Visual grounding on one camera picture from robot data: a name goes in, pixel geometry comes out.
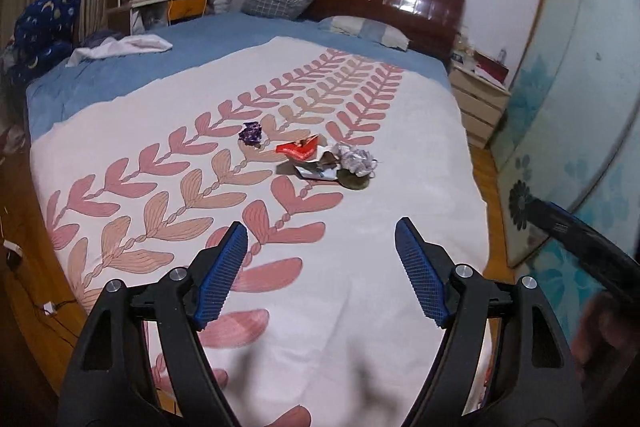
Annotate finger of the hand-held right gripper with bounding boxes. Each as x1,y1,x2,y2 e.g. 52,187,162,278
527,198,593,253

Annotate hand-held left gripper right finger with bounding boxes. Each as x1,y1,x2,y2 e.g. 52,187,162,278
394,217,587,427

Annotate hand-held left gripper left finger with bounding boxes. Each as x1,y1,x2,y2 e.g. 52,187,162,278
57,222,251,427

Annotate person's right hand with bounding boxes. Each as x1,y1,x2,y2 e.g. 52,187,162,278
571,292,640,390

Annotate brown cardboard piece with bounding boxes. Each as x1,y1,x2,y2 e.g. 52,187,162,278
337,172,374,191

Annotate floral wardrobe door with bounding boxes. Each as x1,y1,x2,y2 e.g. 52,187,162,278
489,0,640,360

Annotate silver crumpled wrapper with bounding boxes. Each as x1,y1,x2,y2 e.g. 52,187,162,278
331,142,382,178

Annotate cream nightstand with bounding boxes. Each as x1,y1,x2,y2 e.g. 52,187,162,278
447,58,512,148

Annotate white flat packet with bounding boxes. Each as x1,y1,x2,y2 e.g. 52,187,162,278
294,162,342,182

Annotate purple wrapper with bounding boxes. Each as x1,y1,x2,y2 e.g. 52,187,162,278
238,121,264,146

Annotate red packet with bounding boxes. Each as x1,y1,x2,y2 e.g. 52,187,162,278
275,134,321,162

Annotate red box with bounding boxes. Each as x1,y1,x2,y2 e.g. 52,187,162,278
472,50,511,81

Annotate white leaf-print blanket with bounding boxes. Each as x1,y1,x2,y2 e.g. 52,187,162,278
29,36,492,427

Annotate white power adapter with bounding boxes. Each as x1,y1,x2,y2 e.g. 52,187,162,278
2,240,24,266

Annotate blue bed sheet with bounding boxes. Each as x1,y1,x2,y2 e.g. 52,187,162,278
25,9,449,144

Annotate white cloth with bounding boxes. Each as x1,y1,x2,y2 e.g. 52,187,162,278
66,34,174,68

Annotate white and blue pillow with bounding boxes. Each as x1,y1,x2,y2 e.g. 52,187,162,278
318,15,411,52

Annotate blue moon-print garment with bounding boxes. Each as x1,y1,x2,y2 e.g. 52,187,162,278
4,0,84,84

